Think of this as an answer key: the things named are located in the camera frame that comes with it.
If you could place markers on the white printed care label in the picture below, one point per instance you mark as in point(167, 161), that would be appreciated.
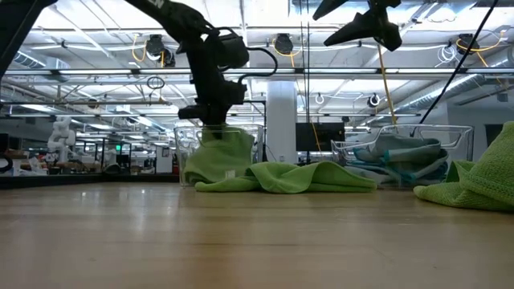
point(230, 174)

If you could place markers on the white building column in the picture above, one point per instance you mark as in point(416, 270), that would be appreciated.
point(281, 120)

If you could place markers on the black aluminium table frame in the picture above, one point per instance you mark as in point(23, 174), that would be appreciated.
point(80, 181)

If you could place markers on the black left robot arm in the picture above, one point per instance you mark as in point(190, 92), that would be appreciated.
point(176, 16)

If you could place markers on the black monitor screen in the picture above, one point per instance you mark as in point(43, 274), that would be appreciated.
point(321, 136)

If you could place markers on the white robot figure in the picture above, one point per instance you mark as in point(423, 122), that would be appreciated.
point(62, 136)

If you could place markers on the clear plastic bin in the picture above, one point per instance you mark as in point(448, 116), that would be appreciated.
point(184, 140)
point(462, 136)

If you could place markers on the white ceiling duct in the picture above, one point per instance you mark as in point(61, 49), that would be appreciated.
point(36, 60)

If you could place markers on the ceiling rail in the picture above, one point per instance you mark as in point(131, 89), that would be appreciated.
point(120, 71)

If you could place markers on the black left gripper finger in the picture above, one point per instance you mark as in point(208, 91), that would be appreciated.
point(213, 130)

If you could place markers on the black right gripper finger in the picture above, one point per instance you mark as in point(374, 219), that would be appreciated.
point(329, 8)
point(373, 28)

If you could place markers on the silver ceiling duct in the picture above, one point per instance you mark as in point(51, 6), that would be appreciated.
point(454, 86)

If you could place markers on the black metal gantry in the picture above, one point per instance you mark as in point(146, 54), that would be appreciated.
point(257, 108)

